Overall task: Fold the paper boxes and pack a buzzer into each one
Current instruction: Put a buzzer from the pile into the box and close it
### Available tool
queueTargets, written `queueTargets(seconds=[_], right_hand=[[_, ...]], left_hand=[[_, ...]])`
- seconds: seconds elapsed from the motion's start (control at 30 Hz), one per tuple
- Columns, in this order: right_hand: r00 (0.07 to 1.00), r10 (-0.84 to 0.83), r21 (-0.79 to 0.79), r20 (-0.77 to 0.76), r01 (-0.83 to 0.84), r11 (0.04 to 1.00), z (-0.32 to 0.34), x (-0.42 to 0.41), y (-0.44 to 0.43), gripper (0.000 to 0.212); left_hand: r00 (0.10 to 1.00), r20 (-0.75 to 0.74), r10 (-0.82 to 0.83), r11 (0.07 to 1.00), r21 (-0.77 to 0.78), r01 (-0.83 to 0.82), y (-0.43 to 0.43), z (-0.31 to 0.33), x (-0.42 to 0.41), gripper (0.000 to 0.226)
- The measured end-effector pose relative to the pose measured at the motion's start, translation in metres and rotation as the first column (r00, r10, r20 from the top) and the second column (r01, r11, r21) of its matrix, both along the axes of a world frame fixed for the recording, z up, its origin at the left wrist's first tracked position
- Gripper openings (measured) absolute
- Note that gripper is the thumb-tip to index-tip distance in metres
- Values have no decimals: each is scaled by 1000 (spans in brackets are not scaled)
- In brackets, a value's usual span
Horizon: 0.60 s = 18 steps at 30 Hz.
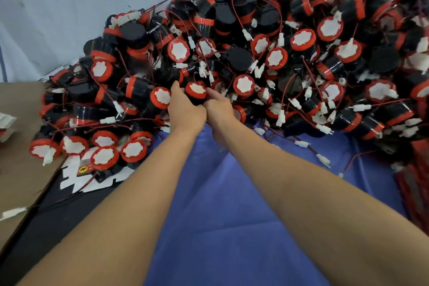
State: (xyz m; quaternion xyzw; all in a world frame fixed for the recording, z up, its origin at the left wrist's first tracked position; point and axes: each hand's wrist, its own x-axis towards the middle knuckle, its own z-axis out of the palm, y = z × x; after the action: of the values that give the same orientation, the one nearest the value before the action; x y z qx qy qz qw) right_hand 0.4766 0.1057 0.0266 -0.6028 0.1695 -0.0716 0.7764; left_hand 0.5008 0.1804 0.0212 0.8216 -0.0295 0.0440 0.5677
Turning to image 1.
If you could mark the person's left hand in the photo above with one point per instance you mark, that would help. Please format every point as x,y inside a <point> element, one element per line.
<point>184,115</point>

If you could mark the person's right hand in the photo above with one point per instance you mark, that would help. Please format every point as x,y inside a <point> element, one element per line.
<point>221,113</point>

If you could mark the pile of black red buzzers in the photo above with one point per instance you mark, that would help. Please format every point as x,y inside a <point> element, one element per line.
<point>268,48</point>

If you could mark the carton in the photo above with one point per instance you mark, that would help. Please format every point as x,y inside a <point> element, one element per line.
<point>87,175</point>

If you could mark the stack of paper boxes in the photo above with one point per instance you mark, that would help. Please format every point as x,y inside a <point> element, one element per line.
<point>7,127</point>

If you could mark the person's right forearm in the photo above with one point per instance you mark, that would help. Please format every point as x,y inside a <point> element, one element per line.
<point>322,215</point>

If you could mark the person's left forearm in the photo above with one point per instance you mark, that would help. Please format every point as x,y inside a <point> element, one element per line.
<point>114,229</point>

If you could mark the blue cloth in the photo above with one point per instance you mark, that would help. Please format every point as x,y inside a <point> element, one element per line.
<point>221,229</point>

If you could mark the brown cardboard sheet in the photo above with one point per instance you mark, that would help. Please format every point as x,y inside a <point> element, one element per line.
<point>23,175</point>

